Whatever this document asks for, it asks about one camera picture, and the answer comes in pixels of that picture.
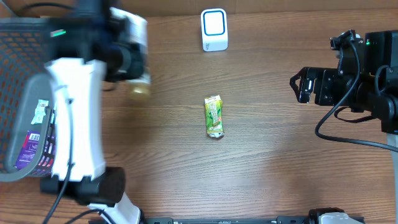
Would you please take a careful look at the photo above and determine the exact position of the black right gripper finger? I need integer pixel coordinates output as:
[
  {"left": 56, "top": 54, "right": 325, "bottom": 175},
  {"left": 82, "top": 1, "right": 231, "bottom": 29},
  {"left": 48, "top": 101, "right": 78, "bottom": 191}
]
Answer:
[
  {"left": 298, "top": 78, "right": 315, "bottom": 103},
  {"left": 290, "top": 67, "right": 326, "bottom": 92}
]

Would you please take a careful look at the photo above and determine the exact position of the green tea drink carton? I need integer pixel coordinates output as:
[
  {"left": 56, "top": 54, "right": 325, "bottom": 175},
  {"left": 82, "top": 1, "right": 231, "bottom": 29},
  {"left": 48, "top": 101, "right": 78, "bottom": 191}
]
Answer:
[{"left": 205, "top": 95, "right": 224, "bottom": 139}]

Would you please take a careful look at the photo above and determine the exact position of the white tube gold cap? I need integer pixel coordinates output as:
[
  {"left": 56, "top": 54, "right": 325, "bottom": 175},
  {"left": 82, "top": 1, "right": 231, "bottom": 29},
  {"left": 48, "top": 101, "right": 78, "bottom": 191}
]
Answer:
[{"left": 110, "top": 7, "right": 151, "bottom": 101}]

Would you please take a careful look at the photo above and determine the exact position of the purple pad package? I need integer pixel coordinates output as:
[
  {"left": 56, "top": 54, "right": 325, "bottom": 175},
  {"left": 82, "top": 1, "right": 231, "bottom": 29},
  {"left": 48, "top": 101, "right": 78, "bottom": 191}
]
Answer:
[{"left": 15, "top": 131, "right": 56, "bottom": 171}]

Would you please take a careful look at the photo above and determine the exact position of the teal snack packet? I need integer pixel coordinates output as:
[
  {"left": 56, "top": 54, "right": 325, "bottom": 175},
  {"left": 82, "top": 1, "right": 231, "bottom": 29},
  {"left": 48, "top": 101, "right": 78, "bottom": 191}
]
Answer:
[{"left": 31, "top": 99, "right": 49, "bottom": 124}]

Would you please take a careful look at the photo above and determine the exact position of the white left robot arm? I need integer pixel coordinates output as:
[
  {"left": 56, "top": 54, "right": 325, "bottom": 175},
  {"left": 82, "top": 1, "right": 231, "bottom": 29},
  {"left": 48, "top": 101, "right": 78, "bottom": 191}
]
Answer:
[{"left": 40, "top": 1, "right": 151, "bottom": 223}]

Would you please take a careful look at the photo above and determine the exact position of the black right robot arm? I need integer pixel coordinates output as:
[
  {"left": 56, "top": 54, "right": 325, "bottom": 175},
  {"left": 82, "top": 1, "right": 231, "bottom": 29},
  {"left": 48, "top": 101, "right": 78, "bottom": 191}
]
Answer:
[{"left": 290, "top": 30, "right": 397, "bottom": 170}]

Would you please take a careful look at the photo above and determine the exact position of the white barcode scanner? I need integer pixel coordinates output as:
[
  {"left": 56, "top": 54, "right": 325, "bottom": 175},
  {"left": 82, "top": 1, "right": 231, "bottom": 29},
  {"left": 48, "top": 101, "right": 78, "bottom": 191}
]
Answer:
[{"left": 200, "top": 8, "right": 228, "bottom": 52}]

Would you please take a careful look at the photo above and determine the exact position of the grey plastic shopping basket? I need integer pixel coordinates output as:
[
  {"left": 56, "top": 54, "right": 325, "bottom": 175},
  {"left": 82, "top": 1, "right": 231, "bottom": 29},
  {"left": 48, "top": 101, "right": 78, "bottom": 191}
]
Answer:
[{"left": 1, "top": 17, "right": 57, "bottom": 182}]

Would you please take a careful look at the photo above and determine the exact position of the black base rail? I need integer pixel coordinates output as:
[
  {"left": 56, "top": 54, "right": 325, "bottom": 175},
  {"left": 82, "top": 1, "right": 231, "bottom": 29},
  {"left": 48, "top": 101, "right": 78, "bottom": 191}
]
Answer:
[{"left": 142, "top": 207, "right": 366, "bottom": 224}]

